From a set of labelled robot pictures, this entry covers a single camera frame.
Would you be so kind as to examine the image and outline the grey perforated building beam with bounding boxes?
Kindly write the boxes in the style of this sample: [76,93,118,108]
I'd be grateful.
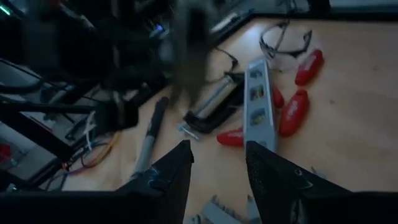
[198,200,246,224]
[245,194,262,224]

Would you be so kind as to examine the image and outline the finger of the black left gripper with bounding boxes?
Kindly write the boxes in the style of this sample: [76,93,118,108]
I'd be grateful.
[170,2,218,106]

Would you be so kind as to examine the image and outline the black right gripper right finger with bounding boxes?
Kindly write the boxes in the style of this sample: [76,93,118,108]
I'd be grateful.
[245,140,398,224]

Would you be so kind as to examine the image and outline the grey torpedo spirit level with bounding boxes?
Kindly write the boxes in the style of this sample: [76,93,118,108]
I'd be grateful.
[243,57,278,153]

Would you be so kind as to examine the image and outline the black clamp with silver bar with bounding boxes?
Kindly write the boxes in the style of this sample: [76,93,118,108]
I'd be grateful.
[182,72,246,135]

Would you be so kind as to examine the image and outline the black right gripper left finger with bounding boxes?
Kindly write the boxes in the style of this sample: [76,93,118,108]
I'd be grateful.
[0,139,195,224]

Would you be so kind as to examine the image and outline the purple cable loop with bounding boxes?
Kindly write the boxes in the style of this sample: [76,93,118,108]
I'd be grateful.
[65,155,97,175]

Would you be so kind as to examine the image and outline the yellow cable loop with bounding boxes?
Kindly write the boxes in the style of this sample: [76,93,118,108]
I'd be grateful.
[82,132,122,170]

